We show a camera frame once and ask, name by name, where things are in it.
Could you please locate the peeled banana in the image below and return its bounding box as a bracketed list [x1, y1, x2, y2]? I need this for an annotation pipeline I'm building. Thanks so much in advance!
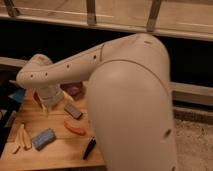
[12, 124, 32, 154]

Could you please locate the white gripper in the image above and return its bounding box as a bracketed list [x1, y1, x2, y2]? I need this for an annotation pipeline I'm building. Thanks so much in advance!
[37, 85, 74, 116]

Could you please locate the orange carrot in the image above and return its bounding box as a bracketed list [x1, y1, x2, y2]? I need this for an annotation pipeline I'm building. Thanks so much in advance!
[64, 122, 86, 136]

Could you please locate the blue sponge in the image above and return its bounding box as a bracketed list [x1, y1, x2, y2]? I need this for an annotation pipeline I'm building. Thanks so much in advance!
[32, 128, 56, 151]

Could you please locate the wooden board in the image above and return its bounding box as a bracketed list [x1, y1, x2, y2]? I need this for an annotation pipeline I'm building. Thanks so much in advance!
[0, 90, 105, 171]

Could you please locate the grey eraser block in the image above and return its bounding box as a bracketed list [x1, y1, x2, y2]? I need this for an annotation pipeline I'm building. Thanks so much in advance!
[64, 103, 83, 120]

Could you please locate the purple bowl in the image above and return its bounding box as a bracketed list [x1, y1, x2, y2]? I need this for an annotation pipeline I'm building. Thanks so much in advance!
[61, 82, 83, 97]

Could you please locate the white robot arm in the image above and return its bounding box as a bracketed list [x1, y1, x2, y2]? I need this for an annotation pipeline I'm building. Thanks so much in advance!
[16, 34, 178, 171]

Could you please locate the red-brown bowl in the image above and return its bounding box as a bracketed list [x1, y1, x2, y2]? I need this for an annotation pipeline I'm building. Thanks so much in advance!
[33, 92, 43, 108]

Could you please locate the blue object at left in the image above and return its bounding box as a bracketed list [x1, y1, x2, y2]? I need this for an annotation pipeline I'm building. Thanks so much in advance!
[10, 89, 25, 103]

